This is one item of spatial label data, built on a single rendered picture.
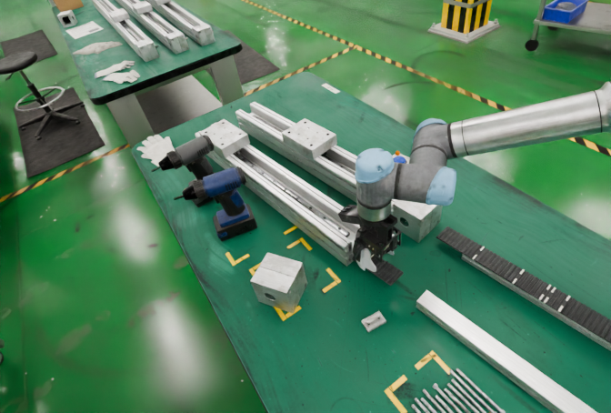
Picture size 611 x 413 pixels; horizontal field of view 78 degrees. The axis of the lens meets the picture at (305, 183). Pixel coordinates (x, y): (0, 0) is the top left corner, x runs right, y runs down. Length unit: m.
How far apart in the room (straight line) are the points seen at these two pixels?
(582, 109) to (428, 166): 0.27
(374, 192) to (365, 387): 0.41
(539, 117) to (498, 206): 0.46
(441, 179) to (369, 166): 0.13
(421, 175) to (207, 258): 0.67
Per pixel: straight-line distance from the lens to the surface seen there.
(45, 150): 3.87
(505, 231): 1.16
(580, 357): 1.02
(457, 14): 4.21
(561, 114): 0.81
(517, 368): 0.93
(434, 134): 0.84
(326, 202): 1.08
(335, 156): 1.27
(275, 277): 0.93
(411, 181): 0.74
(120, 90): 2.33
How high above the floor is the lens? 1.63
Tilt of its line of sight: 42 degrees down
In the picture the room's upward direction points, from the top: 11 degrees counter-clockwise
